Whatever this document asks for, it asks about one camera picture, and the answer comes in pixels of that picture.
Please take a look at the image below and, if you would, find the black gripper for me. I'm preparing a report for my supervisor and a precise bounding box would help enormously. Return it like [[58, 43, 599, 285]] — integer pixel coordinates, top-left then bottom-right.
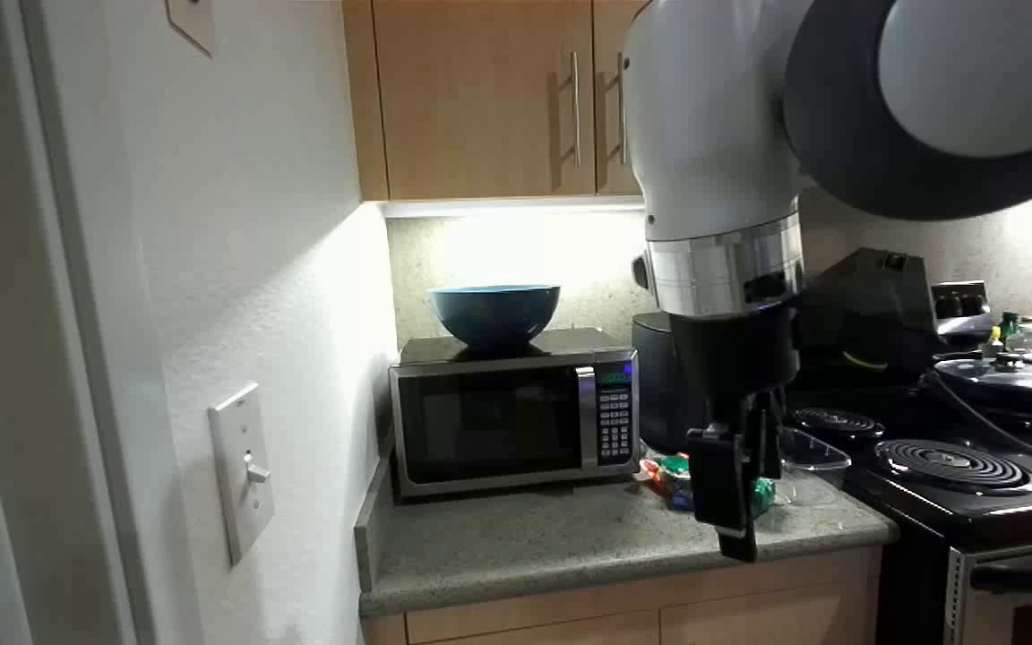
[[664, 299, 802, 565]]

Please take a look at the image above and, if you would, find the clear glass food container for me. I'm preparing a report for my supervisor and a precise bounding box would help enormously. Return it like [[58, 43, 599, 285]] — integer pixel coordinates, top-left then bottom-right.
[[777, 427, 858, 476]]

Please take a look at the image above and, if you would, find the colourful snack bag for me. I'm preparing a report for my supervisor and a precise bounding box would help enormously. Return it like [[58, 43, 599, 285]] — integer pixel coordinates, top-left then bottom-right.
[[632, 449, 781, 521]]

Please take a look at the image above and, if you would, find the small coil stove burner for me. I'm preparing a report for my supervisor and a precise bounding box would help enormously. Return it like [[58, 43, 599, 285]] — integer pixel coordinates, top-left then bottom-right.
[[785, 406, 891, 449]]

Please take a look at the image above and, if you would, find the black air fryer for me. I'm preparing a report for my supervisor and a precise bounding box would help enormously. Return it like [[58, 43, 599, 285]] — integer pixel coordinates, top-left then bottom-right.
[[632, 310, 710, 459]]

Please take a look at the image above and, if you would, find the wooden base cabinet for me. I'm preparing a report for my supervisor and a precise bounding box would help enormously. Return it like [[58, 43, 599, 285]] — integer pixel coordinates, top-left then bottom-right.
[[360, 546, 884, 645]]

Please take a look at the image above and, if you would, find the large coil stove burner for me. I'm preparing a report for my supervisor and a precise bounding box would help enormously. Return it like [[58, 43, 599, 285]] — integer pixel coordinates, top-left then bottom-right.
[[871, 433, 1032, 502]]

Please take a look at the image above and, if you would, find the black electric stove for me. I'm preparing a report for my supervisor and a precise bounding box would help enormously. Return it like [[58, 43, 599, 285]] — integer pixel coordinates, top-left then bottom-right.
[[777, 277, 1032, 645]]

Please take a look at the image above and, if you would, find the black steel microwave oven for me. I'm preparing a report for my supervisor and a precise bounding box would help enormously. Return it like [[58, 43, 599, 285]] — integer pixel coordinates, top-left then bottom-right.
[[389, 326, 645, 502]]

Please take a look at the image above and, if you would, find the black pan with lid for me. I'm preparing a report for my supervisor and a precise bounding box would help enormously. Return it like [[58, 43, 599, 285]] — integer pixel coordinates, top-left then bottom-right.
[[930, 348, 1032, 424]]

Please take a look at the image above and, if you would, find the green cap bottle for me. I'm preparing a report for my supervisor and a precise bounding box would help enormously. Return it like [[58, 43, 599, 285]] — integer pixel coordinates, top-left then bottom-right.
[[995, 310, 1024, 354]]

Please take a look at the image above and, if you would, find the blue ceramic bowl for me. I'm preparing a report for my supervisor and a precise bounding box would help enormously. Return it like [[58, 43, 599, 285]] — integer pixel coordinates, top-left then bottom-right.
[[432, 279, 566, 360]]

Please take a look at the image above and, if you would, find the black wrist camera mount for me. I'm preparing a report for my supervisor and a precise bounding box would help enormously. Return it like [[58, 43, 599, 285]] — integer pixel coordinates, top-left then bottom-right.
[[797, 245, 946, 386]]

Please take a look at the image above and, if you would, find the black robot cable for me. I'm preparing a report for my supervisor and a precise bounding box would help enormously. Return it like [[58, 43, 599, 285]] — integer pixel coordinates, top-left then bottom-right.
[[919, 365, 1032, 472]]

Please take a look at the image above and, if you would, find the steel cabinet door handle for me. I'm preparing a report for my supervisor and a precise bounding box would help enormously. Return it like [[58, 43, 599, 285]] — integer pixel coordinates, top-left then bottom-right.
[[590, 50, 632, 165], [551, 48, 588, 165]]

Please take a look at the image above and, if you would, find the wooden wall cabinet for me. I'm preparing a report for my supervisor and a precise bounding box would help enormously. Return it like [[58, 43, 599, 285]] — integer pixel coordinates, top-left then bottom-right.
[[341, 0, 664, 203]]

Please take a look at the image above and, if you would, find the white light switch plate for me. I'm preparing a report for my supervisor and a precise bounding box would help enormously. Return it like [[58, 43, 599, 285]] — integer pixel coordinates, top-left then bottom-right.
[[205, 380, 280, 569]]

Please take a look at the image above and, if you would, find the white door frame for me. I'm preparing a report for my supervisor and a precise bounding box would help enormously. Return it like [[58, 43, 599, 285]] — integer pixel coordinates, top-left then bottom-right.
[[0, 0, 166, 645]]

